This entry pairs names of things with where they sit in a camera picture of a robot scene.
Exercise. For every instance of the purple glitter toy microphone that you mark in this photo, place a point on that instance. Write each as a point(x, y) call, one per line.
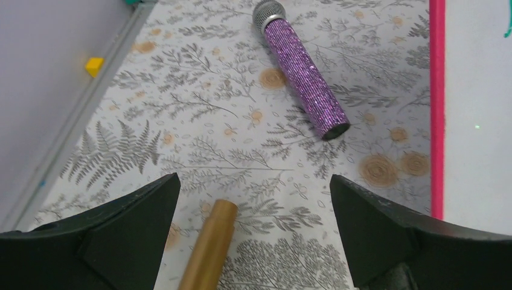
point(316, 97)

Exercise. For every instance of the teal corner clamp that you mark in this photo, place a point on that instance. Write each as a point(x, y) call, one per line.
point(133, 2)

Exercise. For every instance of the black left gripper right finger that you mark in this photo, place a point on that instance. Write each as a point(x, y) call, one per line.
point(390, 246)

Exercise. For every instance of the floral patterned mat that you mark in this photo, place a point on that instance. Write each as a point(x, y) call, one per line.
point(200, 95)

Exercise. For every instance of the pink framed whiteboard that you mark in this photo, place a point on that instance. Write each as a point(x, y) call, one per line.
point(470, 115)

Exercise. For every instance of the wooden pestle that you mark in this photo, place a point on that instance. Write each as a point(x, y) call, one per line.
point(208, 256)

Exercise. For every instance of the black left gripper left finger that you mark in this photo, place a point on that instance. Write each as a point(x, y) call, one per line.
point(116, 245)

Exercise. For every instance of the yellow small cube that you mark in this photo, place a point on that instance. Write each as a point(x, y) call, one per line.
point(93, 66)

